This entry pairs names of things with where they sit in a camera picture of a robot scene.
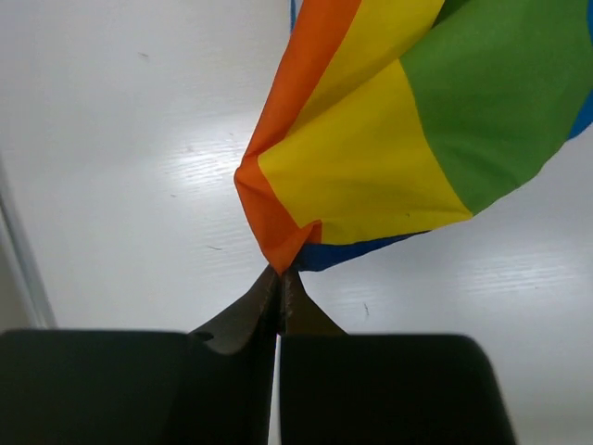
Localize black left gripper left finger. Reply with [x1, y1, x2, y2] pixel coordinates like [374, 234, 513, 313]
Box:
[1, 269, 278, 444]

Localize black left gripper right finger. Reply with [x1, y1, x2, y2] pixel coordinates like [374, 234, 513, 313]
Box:
[279, 270, 517, 444]

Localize rainbow striped shorts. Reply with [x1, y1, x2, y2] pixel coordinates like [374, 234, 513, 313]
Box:
[234, 0, 592, 273]

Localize aluminium table edge rail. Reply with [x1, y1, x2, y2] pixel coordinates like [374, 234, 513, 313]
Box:
[1, 163, 58, 329]

